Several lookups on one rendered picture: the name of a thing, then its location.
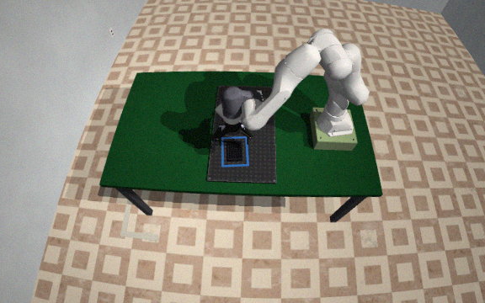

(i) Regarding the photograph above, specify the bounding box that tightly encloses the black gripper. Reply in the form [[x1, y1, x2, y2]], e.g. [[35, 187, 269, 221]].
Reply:
[[214, 122, 253, 146]]

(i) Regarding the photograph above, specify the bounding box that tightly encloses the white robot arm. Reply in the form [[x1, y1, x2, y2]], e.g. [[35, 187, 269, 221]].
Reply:
[[215, 29, 369, 137]]

